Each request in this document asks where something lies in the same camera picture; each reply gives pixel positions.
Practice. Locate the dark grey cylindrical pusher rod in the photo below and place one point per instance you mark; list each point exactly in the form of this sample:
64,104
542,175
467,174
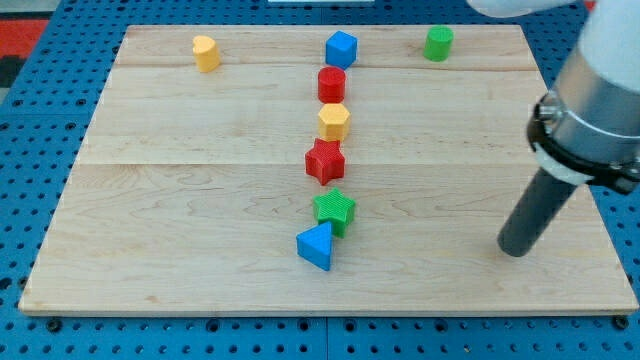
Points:
542,199

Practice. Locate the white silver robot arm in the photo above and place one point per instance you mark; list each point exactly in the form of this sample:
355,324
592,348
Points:
585,129

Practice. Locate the yellow heart block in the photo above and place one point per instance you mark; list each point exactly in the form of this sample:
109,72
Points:
206,53

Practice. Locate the green cylinder block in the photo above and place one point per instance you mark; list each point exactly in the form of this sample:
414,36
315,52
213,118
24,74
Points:
438,43

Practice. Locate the green star block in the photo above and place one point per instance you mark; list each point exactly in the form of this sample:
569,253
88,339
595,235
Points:
336,208

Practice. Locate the red star block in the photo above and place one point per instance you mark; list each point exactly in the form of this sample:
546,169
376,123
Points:
325,161

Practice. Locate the yellow hexagon block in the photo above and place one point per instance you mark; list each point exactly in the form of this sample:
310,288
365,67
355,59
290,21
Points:
333,122

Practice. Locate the blue triangle block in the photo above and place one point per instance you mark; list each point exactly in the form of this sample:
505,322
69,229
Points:
315,245

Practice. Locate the red cylinder block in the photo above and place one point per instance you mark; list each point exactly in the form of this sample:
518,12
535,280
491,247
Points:
331,85

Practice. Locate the blue cube block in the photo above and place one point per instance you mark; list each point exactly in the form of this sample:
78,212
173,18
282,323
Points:
341,50

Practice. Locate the light wooden board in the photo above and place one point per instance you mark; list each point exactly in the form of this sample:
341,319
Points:
189,188

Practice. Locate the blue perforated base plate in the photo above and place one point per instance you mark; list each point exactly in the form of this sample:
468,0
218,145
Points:
46,109

